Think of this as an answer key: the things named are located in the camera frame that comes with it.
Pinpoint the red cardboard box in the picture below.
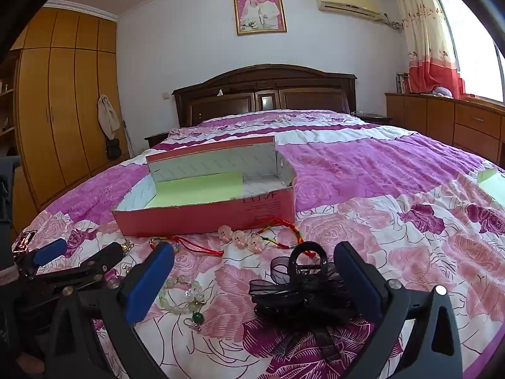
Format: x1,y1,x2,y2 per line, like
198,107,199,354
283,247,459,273
111,135,297,238

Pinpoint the black bow hair claw clip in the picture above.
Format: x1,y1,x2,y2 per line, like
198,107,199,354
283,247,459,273
248,241,365,364

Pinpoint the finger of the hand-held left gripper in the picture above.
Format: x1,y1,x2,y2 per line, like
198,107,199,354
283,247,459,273
14,239,68,285
24,242,125,304

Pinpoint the wooden dresser cabinet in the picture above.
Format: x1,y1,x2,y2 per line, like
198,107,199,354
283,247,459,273
384,93,505,164

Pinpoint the pink floral bedspread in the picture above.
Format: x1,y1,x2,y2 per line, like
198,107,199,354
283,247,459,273
16,110,505,379

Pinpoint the pink bead red string bracelet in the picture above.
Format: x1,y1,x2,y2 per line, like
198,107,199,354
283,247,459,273
149,224,266,256

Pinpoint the wooden wardrobe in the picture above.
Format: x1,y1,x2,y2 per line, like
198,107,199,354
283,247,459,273
10,6,131,212

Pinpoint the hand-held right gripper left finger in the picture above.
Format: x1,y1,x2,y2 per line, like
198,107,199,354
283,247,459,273
39,242,176,379

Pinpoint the multicolour braided cord bracelet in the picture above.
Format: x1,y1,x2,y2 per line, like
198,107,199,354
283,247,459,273
252,218,318,259

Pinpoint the pale green jade bead bracelet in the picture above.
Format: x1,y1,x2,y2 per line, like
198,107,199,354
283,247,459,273
158,276,206,316

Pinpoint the floral cream and red curtain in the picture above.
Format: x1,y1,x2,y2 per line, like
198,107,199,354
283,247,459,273
390,0,464,99

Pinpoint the green paper liner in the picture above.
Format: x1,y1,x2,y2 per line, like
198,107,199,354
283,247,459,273
146,171,243,208

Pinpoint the light green box at edge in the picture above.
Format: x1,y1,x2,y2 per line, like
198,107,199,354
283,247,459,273
477,168,505,194

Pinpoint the dark wooden nightstand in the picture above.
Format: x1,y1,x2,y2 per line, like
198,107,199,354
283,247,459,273
351,111,393,126
144,131,171,150

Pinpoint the wooden open shelf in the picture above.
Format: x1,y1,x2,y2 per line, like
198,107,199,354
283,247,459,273
0,49,20,159

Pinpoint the cream cloth bag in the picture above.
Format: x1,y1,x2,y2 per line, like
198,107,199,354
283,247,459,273
97,94,121,141

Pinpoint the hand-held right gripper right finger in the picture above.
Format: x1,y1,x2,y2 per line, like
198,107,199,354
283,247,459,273
335,242,462,379

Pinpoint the dark wooden bed headboard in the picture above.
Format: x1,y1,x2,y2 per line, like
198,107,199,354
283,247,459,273
172,64,358,129

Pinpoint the framed wedding photo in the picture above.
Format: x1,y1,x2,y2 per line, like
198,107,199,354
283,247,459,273
233,0,288,36

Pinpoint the window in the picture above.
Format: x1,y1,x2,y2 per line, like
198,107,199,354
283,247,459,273
436,0,505,103

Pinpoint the cream wall air conditioner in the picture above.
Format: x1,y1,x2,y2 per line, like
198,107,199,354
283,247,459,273
315,0,381,20

